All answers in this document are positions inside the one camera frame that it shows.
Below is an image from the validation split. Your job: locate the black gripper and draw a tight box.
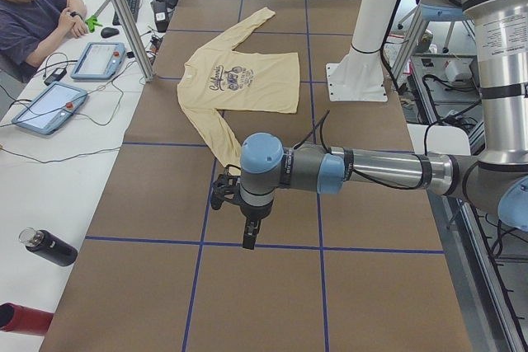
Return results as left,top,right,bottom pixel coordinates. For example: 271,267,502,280
242,202,272,250

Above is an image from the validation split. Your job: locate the beige long sleeve shirt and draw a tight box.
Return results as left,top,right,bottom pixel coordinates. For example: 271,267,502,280
177,7,300,167

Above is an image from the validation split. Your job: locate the black water bottle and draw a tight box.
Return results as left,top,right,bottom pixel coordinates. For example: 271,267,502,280
18,228,78,267

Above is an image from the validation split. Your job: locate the white curved panel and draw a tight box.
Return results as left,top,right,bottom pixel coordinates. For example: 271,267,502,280
408,124,471,156

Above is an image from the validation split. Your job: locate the far blue teach pendant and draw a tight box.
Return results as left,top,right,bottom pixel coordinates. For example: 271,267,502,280
70,42,126,82

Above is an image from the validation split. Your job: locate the blue teach pendant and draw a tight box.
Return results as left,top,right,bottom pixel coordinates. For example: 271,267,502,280
70,42,126,82
12,82,88,135

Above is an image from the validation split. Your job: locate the near blue teach pendant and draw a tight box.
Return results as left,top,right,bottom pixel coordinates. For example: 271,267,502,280
12,82,88,135

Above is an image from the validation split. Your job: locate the black computer mouse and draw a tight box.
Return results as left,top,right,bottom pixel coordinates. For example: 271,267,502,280
100,27,120,39

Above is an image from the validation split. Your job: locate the red cylinder bottle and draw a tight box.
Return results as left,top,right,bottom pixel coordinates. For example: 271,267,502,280
1,303,54,336

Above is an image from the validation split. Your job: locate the green plastic tool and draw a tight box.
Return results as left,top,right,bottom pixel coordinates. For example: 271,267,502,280
85,15,101,33

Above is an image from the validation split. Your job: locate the black keyboard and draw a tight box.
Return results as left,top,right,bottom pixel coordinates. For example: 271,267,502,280
111,0,143,26

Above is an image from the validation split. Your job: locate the seated person dark shirt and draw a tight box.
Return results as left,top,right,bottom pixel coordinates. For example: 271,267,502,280
1,0,88,82

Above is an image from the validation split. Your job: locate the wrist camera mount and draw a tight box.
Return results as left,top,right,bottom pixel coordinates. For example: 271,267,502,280
210,164,242,210

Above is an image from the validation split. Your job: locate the white pedestal base plate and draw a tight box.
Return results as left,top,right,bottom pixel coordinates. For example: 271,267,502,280
325,48,388,102

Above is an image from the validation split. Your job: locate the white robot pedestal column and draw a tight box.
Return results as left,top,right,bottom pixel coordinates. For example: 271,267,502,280
351,0,400,54

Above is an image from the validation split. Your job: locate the aluminium frame post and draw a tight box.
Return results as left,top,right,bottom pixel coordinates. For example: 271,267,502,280
111,0,154,82

